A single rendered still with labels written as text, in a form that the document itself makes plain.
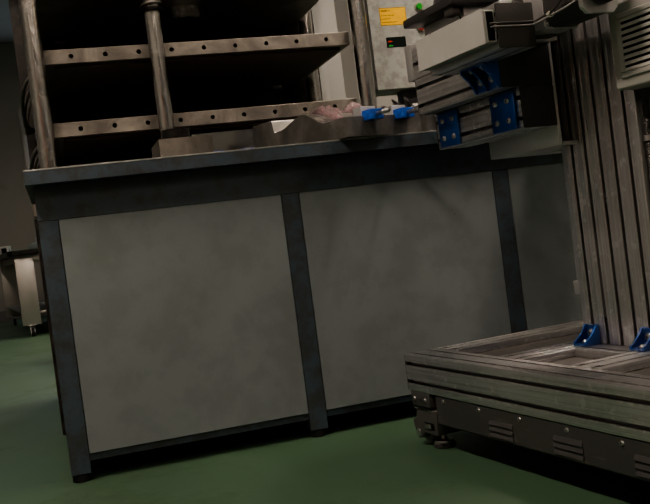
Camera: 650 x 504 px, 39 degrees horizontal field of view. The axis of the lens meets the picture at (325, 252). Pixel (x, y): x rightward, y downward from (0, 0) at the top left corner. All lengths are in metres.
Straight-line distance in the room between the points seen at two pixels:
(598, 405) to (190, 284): 1.17
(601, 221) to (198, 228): 1.03
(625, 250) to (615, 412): 0.48
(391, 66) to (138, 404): 1.77
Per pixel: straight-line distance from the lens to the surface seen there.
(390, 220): 2.59
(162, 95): 3.28
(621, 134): 2.03
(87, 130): 3.29
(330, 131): 2.54
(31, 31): 3.28
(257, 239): 2.48
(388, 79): 3.61
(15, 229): 11.47
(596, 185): 2.10
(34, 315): 8.07
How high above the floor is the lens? 0.55
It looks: 1 degrees down
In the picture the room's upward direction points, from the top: 7 degrees counter-clockwise
